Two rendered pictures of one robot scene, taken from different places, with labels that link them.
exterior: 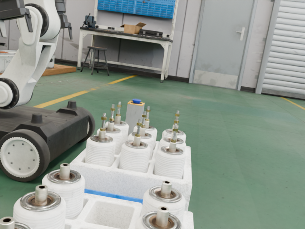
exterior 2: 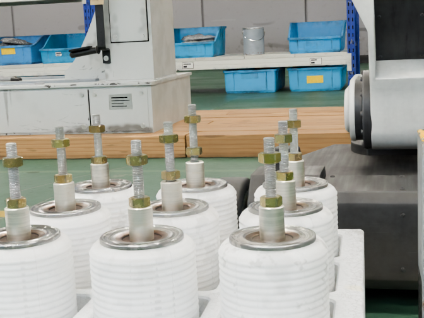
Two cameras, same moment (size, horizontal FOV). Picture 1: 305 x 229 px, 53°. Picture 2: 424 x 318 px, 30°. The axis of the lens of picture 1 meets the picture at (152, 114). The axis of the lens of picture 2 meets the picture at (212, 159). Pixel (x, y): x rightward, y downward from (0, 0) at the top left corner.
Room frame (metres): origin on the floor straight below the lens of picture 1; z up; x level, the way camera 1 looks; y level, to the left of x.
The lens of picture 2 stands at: (1.21, -0.77, 0.43)
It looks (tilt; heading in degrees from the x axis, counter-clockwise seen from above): 9 degrees down; 97
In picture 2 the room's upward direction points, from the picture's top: 3 degrees counter-clockwise
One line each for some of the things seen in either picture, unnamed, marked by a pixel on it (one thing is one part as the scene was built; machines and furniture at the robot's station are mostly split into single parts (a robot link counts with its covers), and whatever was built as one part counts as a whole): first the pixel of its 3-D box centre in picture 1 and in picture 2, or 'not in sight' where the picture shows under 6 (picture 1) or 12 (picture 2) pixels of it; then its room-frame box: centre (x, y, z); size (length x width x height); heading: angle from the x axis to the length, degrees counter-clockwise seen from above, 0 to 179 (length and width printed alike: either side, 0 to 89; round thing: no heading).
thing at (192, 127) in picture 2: (112, 114); (193, 136); (1.09, 0.15, 0.31); 0.01 x 0.01 x 0.08
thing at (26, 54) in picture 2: not in sight; (23, 50); (-0.88, 5.13, 0.36); 0.50 x 0.38 x 0.21; 84
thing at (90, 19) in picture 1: (90, 21); not in sight; (5.51, 1.31, 0.87); 0.41 x 0.17 x 0.25; 173
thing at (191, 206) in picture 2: (141, 135); (172, 208); (1.08, 0.03, 0.25); 0.08 x 0.08 x 0.01
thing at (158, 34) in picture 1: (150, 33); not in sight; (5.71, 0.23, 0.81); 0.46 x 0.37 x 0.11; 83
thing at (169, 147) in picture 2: (143, 121); (170, 158); (1.08, 0.03, 0.30); 0.01 x 0.01 x 0.08
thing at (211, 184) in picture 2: (110, 130); (195, 185); (1.09, 0.15, 0.25); 0.08 x 0.08 x 0.01
